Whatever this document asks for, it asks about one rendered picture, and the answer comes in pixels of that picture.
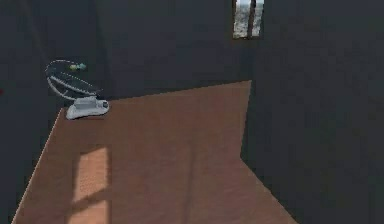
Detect brown framed window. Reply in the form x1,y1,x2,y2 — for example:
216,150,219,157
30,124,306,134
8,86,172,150
232,0,266,40

